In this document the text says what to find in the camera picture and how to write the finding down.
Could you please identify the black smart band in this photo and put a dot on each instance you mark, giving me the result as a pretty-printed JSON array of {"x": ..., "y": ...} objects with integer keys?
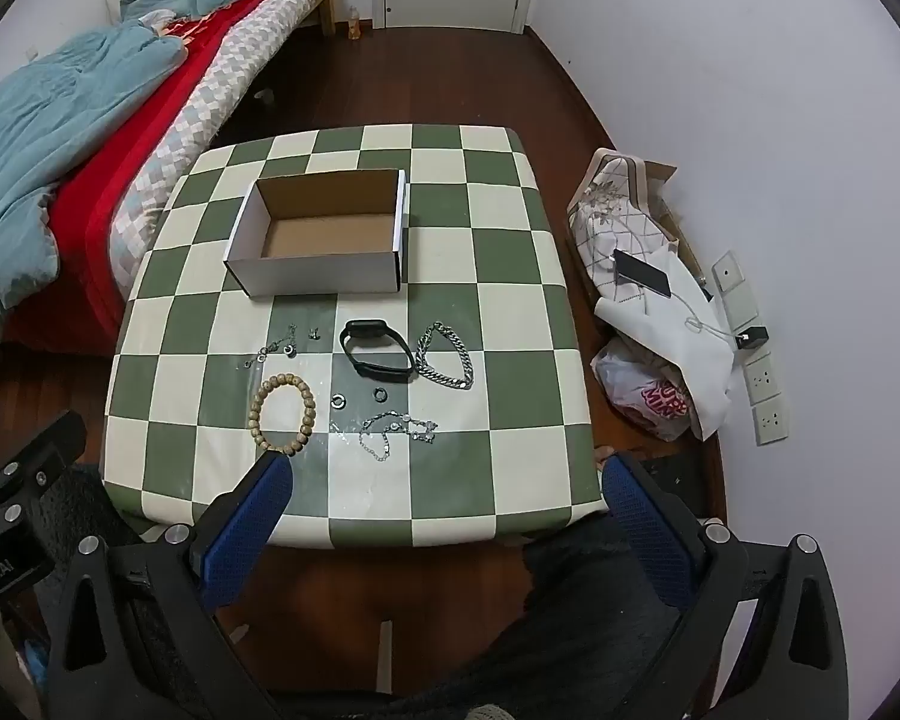
[{"x": 360, "y": 367}]

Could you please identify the small plastic bottle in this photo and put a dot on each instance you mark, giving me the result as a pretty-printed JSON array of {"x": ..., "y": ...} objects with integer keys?
[{"x": 354, "y": 24}]

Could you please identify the grey checkered quilt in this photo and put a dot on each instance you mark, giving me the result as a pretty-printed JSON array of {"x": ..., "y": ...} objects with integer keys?
[{"x": 232, "y": 60}]

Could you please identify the green checkered table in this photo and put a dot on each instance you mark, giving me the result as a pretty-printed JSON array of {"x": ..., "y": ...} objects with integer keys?
[{"x": 495, "y": 360}]

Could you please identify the black smartphone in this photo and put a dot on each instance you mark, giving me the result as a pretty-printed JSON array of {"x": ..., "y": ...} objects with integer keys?
[{"x": 643, "y": 272}]

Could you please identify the white red plastic bag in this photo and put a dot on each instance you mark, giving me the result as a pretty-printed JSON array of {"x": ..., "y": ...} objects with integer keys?
[{"x": 645, "y": 397}]

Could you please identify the white wall switch plate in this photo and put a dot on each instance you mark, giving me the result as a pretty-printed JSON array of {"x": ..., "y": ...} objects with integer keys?
[{"x": 727, "y": 270}]

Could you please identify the wooden bed frame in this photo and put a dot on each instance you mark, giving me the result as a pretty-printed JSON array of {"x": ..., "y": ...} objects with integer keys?
[{"x": 328, "y": 11}]

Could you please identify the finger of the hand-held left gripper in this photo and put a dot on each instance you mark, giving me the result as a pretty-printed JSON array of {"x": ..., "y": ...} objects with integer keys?
[{"x": 41, "y": 465}]

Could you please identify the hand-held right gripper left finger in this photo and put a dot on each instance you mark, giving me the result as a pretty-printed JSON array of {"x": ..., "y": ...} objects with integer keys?
[{"x": 251, "y": 521}]

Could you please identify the black charger plug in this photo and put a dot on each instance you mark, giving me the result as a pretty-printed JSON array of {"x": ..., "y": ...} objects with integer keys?
[{"x": 754, "y": 336}]

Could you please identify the brown cardboard box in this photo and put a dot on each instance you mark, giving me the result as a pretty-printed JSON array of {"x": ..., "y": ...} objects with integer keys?
[{"x": 664, "y": 180}]

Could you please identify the white cardboard box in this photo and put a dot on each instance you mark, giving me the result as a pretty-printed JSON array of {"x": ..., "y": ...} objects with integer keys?
[{"x": 315, "y": 270}]

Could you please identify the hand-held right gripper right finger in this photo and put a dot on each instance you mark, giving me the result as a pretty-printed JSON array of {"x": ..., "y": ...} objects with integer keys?
[{"x": 645, "y": 525}]

